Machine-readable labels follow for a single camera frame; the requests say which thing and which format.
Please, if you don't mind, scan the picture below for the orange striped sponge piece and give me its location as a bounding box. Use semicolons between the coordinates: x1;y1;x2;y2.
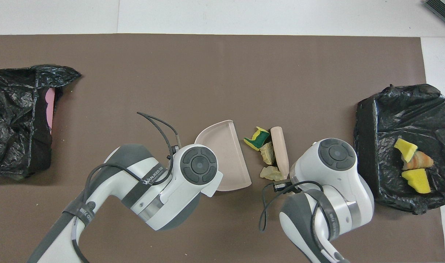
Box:
402;150;434;171

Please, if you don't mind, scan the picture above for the small yellow sponge piece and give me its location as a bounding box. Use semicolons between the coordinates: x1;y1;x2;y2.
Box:
394;138;418;163

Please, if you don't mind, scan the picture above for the brown table mat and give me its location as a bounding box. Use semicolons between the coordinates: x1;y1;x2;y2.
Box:
0;34;445;263

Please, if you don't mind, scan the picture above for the dark ribbed panel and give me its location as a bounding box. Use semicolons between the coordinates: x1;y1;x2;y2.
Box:
424;0;445;31

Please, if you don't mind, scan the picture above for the green and yellow sponge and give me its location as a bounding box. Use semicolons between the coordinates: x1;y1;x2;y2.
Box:
243;126;271;151

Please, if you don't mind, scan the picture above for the pink bin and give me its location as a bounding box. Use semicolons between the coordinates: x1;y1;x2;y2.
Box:
45;88;55;130

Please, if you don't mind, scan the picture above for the open bin with black bag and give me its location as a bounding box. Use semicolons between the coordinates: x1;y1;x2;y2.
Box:
354;84;445;215

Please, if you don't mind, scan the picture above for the beige plastic dustpan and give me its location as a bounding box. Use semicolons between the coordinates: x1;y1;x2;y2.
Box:
194;120;252;191

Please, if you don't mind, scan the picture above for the large yellow sponge piece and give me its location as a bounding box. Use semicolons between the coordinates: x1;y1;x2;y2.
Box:
401;168;431;194

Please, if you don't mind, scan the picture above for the beige handled brush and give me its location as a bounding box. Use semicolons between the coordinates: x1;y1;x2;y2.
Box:
270;126;290;179

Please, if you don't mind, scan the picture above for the crumpled black trash bag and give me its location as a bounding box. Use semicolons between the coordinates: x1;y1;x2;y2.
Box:
0;65;82;180

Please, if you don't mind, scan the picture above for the pale yellow foam chunk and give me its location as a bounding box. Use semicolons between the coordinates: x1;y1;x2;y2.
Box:
260;166;285;182
260;142;276;165

